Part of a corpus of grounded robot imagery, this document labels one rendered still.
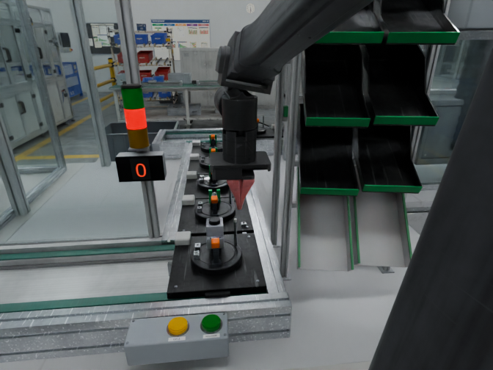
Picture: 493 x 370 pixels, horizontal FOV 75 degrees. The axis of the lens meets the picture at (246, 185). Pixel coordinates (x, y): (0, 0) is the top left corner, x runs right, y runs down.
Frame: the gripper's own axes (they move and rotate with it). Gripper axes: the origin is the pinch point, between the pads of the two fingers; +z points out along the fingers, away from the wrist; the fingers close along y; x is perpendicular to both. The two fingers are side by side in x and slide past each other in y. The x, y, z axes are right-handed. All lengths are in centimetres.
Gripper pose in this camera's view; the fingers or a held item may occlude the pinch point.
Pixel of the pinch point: (239, 204)
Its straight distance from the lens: 59.5
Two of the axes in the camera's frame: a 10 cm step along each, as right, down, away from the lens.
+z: -0.1, 9.0, 4.3
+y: -10.0, 0.3, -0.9
